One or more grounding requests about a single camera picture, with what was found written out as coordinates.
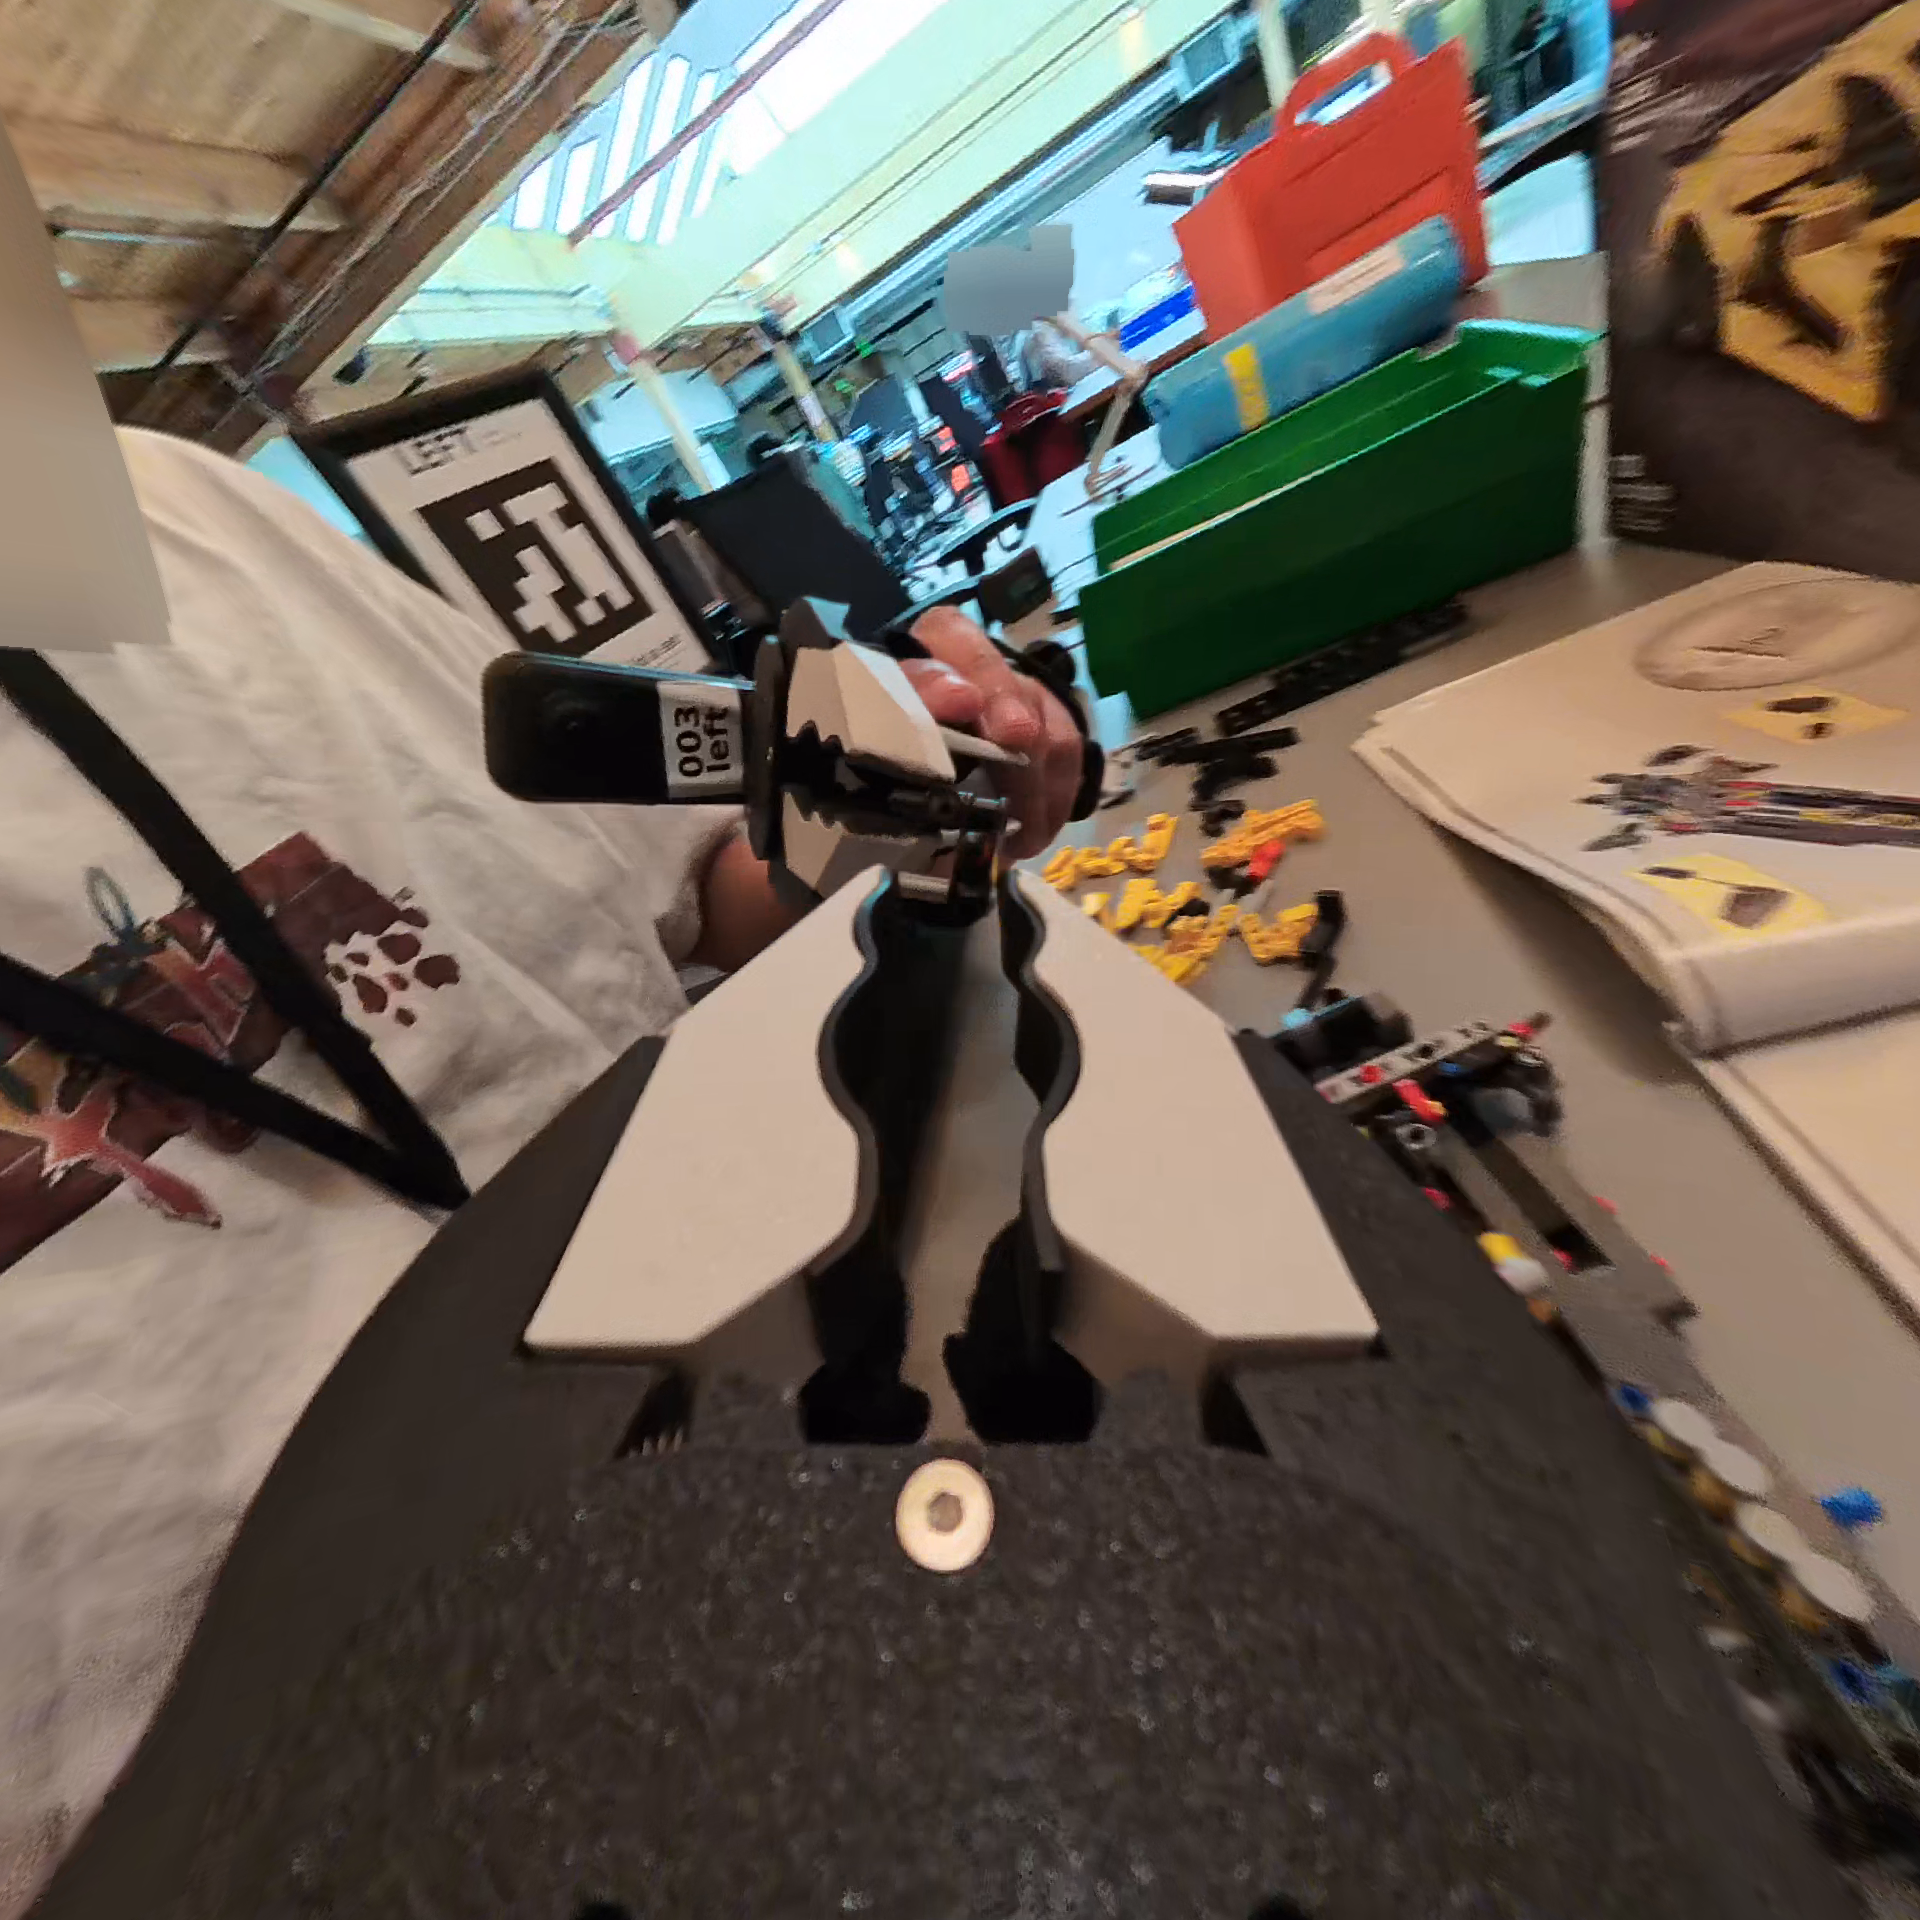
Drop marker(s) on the black office chair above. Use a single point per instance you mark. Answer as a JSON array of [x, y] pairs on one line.
[[780, 539]]

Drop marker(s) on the red office chair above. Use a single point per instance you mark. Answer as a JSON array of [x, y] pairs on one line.
[[1037, 451]]

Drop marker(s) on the person's left hand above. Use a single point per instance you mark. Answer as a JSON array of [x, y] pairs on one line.
[[1037, 749]]

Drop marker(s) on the framed marker tag sign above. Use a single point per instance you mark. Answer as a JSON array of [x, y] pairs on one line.
[[541, 539]]

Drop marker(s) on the person's torso in white shirt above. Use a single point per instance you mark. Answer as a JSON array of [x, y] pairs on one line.
[[301, 1348]]

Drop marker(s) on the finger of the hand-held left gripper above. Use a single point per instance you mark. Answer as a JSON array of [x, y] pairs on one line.
[[870, 705], [840, 849]]

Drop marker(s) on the pile of black lego beams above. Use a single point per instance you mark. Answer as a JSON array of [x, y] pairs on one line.
[[1276, 705]]

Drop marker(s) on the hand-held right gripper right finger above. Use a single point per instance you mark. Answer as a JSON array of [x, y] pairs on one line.
[[1200, 1230]]

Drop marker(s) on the green plastic bin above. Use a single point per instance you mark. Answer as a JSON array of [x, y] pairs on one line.
[[1349, 428], [1320, 614]]

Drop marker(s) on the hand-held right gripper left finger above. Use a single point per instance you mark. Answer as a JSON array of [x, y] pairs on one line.
[[675, 1230]]

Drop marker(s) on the grey metal bracket stand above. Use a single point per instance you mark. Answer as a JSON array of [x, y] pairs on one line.
[[1110, 360]]

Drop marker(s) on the small black lego subassembly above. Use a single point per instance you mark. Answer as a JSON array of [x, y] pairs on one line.
[[967, 861]]

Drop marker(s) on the orange carrier box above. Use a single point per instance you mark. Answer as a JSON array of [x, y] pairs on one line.
[[1349, 180]]

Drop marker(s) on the lego box with yellow car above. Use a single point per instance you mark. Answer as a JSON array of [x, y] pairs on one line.
[[1725, 300]]

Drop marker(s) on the blue wrapped package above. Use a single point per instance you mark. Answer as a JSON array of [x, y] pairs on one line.
[[1307, 338]]

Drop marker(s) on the long lego chassis assembly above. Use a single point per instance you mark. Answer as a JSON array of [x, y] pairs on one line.
[[1501, 1201]]

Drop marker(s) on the pile of yellow lego pieces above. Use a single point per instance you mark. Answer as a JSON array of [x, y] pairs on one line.
[[1155, 900]]

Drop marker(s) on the thick open lego instruction booklet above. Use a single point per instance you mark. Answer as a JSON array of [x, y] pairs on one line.
[[1576, 780]]

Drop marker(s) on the blue lego pin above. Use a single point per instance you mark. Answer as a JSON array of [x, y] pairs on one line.
[[1853, 1504]]

